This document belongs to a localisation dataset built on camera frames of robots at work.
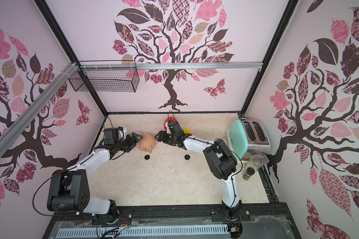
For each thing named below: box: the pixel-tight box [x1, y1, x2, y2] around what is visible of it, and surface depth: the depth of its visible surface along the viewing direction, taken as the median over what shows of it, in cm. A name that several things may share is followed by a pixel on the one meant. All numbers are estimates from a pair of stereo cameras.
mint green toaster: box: [225, 118, 271, 161], surface depth 89 cm
